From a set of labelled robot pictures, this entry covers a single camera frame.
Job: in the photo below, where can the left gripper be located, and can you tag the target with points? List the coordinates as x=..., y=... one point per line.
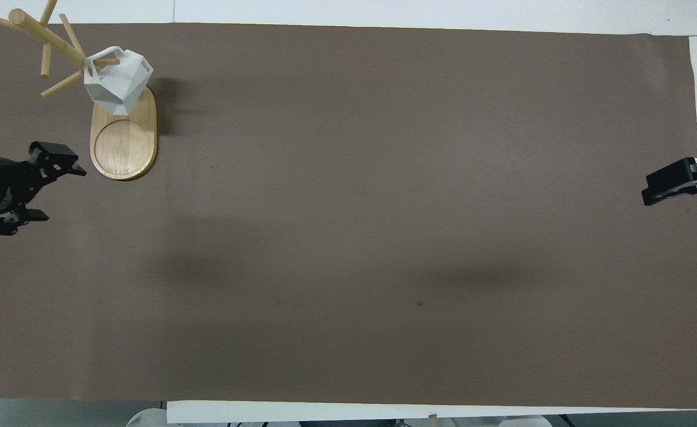
x=10, y=185

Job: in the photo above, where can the wooden cup rack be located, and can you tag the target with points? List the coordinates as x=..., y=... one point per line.
x=124, y=142

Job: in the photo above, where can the white faceted cup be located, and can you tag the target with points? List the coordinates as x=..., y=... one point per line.
x=117, y=83

